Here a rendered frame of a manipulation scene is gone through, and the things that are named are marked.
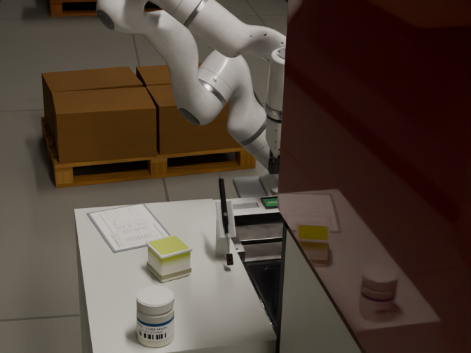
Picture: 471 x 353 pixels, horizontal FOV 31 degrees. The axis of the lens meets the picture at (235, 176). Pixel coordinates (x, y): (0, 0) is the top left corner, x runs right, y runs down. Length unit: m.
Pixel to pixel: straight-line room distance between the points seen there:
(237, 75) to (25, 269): 1.78
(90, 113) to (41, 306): 1.24
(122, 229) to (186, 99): 0.44
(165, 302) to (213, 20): 0.69
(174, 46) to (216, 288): 0.69
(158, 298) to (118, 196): 2.83
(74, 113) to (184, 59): 2.22
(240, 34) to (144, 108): 2.51
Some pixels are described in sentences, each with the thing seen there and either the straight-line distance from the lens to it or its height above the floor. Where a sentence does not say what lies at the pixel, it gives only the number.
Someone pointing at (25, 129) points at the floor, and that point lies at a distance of 5.32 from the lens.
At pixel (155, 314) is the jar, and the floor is 1.04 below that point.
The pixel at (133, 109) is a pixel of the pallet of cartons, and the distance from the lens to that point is 4.42.
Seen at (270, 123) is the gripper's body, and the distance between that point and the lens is 2.06.
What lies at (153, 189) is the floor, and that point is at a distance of 4.47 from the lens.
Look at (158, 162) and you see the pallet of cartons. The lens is 4.56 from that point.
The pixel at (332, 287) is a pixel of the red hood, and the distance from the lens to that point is 1.29.
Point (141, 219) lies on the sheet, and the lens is 2.06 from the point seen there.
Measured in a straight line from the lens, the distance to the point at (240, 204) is 2.16.
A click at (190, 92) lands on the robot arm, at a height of 1.19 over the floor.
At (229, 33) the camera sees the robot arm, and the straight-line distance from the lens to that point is 1.94.
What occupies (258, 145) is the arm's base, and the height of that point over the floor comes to 1.02.
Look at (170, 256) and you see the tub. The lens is 1.79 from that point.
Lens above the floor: 1.92
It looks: 25 degrees down
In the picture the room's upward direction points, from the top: 2 degrees clockwise
